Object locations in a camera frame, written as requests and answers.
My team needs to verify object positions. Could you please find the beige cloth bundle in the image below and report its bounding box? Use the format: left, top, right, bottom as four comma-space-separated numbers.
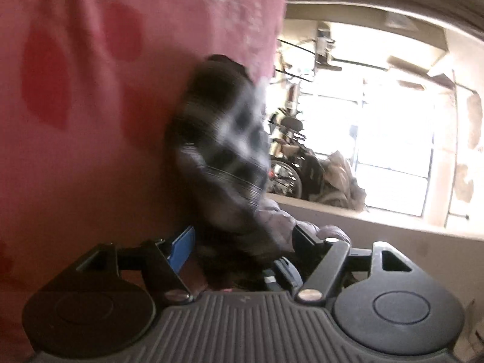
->
308, 150, 367, 211

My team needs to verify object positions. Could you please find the pink floral blanket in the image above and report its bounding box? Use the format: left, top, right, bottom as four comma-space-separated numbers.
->
0, 0, 292, 360

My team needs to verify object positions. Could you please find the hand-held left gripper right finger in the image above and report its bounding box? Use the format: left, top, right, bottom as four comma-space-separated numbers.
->
292, 225, 417, 305

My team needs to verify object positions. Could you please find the office chair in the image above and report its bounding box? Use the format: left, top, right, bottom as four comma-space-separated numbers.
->
269, 115, 306, 144

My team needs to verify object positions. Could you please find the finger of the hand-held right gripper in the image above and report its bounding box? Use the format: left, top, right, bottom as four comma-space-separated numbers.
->
265, 257, 304, 293

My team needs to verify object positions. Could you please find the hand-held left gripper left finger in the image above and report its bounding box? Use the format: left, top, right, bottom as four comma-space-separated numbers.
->
89, 226, 197, 305

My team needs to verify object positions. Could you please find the wheelchair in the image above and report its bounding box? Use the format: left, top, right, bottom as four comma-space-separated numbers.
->
268, 146, 326, 201

